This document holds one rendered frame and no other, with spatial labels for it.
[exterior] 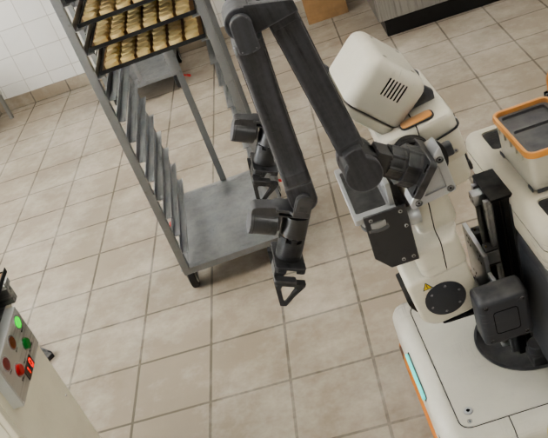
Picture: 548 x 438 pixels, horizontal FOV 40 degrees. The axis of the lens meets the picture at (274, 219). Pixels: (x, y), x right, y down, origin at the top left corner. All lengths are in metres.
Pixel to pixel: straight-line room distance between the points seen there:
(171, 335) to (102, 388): 0.34
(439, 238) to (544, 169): 0.28
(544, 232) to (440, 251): 0.25
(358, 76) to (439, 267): 0.54
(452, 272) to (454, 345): 0.42
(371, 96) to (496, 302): 0.60
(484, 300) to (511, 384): 0.35
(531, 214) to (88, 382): 1.95
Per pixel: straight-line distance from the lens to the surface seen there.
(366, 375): 2.63
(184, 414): 2.78
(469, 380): 2.16
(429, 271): 1.86
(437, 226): 1.85
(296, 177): 1.48
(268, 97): 1.41
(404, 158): 1.52
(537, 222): 1.77
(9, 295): 2.12
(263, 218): 1.53
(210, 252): 3.20
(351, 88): 1.59
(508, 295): 1.87
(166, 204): 3.12
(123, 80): 3.22
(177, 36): 2.79
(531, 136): 1.88
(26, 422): 2.08
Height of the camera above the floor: 1.88
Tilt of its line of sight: 32 degrees down
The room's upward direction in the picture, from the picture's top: 21 degrees counter-clockwise
